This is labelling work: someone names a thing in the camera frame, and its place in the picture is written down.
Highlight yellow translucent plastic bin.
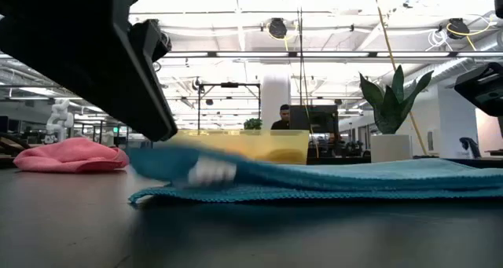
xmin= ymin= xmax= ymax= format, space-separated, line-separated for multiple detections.
xmin=172 ymin=129 xmax=310 ymax=166

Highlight black monitor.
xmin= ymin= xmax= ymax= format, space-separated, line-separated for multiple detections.
xmin=289 ymin=105 xmax=340 ymax=134

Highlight pink microfiber towel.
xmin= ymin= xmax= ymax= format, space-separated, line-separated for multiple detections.
xmin=13 ymin=137 xmax=130 ymax=174

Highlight person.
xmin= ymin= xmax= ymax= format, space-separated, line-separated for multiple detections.
xmin=270 ymin=104 xmax=292 ymax=130

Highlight snake plant in white pot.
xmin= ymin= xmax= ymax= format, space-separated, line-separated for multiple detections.
xmin=359 ymin=65 xmax=434 ymax=163

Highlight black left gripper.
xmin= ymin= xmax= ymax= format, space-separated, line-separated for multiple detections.
xmin=0 ymin=0 xmax=178 ymax=142

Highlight black office chair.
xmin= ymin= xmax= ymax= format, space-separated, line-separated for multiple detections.
xmin=458 ymin=137 xmax=481 ymax=159

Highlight black gantry frame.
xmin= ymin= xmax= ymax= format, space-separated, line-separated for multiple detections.
xmin=197 ymin=82 xmax=263 ymax=131

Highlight blue microfiber towel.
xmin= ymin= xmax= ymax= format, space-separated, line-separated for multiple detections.
xmin=127 ymin=144 xmax=503 ymax=204

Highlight black ceiling cable reel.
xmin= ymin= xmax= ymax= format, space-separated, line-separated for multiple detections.
xmin=268 ymin=17 xmax=288 ymax=39
xmin=446 ymin=17 xmax=471 ymax=40

